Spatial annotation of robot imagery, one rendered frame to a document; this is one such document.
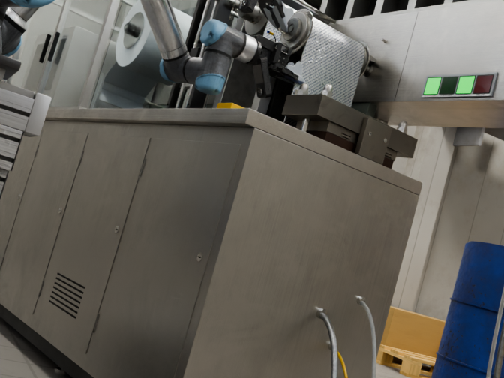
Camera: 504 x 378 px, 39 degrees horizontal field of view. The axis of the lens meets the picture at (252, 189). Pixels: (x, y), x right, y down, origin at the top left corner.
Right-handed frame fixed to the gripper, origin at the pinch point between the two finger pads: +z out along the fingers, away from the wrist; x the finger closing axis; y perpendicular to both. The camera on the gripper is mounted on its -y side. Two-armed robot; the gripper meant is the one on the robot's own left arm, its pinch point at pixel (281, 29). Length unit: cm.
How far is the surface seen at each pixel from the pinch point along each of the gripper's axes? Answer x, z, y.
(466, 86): -45, 31, 18
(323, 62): -8.3, 13.6, 3.4
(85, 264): 38, 37, -80
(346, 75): -8.3, 21.6, 9.8
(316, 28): -8.1, 3.6, 6.0
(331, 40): -8.3, 9.4, 9.8
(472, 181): 249, 294, 312
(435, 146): 241, 231, 275
